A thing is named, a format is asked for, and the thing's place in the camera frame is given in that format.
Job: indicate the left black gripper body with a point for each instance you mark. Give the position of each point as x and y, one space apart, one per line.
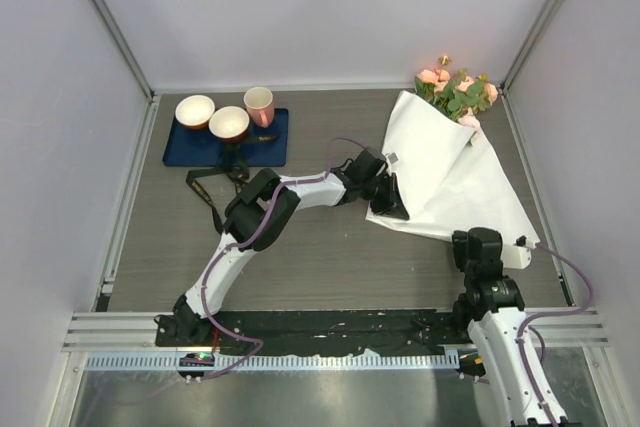
378 193

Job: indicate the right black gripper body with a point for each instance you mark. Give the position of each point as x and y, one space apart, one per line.
459 249

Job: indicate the white wrapping paper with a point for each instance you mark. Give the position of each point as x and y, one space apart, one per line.
445 183

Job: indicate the pink fake flower stem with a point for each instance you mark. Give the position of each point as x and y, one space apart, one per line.
429 83

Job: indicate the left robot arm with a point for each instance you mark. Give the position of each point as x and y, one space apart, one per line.
257 216

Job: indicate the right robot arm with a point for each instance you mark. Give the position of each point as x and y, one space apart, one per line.
491 310

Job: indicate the pink mug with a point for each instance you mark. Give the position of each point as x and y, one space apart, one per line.
259 103

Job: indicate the white bowl orange outside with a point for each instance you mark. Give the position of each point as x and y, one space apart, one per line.
194 112

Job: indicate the blue tray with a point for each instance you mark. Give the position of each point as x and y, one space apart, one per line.
263 147

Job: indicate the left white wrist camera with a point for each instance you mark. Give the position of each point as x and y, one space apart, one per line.
391 158

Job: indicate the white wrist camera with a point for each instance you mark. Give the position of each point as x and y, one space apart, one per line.
518 255
391 158

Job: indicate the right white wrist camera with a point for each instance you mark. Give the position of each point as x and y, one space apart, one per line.
518 255

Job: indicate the aluminium frame rail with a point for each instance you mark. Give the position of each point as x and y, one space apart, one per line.
133 331

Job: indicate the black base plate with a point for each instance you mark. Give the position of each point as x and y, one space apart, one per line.
340 333

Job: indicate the white slotted cable duct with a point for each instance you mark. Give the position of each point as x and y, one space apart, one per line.
190 361

